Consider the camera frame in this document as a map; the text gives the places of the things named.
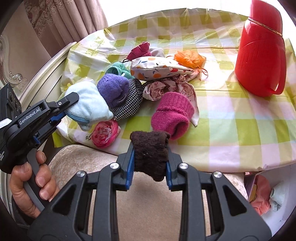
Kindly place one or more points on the pink curtain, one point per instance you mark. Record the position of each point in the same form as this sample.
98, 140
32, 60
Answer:
60, 22

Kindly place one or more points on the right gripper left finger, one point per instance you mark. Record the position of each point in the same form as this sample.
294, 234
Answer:
86, 207

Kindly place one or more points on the white purple storage box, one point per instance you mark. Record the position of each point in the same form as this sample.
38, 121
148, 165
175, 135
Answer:
276, 220

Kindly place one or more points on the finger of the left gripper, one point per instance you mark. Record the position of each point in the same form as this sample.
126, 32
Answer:
48, 128
65, 102

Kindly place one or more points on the green checkered plastic tablecloth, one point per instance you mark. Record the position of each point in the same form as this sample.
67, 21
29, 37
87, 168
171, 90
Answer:
237, 131

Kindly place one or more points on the pink cartoon cloth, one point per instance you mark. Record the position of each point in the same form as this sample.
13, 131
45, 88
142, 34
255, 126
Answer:
260, 195

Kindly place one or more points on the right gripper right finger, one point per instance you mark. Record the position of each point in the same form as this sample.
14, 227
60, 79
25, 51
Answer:
212, 208

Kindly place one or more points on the person's left hand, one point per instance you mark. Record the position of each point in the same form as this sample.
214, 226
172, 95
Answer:
27, 188

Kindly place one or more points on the light blue fluffy towel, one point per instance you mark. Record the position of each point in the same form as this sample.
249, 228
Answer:
277, 196

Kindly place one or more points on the dark brown towel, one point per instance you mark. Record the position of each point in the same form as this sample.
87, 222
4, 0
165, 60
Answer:
151, 153

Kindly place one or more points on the white dotted fabric pouch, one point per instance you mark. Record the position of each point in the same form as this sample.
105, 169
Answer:
151, 68

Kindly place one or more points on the purple knit glove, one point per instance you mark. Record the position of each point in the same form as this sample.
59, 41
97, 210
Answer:
114, 89

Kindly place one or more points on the light blue zip pouch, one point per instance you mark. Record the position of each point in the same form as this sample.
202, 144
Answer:
91, 108

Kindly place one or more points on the teal green cloth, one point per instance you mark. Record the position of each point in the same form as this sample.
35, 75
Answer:
119, 69

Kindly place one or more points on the black white gingham pouch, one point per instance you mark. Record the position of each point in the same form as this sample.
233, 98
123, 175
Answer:
132, 103

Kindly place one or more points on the pink round coin purse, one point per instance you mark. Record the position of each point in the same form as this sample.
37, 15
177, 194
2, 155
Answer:
105, 133

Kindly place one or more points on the cream cabinet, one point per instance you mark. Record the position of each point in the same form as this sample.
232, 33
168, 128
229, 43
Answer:
40, 85

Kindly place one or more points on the red plastic thermos jug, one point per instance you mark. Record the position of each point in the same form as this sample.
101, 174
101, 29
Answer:
261, 65

